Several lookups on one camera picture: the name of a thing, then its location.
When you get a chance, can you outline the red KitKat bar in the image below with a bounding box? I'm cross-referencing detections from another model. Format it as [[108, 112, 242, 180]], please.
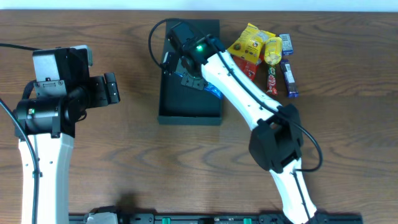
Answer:
[[266, 65, 277, 95]]

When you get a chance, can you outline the yellow round candy pack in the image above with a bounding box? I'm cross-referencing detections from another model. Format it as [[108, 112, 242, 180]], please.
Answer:
[[264, 37, 282, 65]]

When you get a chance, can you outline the yellow snack bag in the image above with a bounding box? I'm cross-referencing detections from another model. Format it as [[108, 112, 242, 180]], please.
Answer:
[[228, 23, 276, 63]]

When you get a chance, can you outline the dark green open box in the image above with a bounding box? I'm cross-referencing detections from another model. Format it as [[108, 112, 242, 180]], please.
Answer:
[[158, 19, 222, 126]]

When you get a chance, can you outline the red snack bag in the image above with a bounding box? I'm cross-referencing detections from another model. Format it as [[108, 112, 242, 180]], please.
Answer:
[[233, 56, 262, 81]]

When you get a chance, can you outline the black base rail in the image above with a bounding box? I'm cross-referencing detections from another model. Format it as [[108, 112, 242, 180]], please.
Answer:
[[68, 205, 364, 224]]

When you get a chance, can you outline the blue Oreo cookie pack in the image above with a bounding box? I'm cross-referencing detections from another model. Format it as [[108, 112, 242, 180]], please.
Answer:
[[174, 72, 223, 99]]

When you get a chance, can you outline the small blue grey packet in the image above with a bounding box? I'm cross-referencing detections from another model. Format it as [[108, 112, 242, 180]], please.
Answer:
[[279, 34, 294, 55]]

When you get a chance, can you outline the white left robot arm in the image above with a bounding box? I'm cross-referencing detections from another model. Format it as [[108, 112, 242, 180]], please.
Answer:
[[12, 45, 120, 223]]

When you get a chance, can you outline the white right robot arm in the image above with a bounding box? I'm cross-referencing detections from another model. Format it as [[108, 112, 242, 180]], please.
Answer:
[[167, 19, 317, 223]]

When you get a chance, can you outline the dark blue chocolate bar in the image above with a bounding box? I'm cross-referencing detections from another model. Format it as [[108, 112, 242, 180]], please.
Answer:
[[280, 59, 299, 98]]

